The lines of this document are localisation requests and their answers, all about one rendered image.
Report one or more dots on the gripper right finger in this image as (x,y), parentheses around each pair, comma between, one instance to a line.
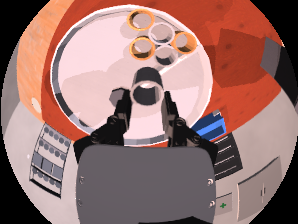
(182,135)

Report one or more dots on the bronze bushing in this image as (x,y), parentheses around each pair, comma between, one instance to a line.
(189,47)
(136,12)
(138,55)

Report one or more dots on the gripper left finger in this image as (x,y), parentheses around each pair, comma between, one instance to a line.
(109,133)

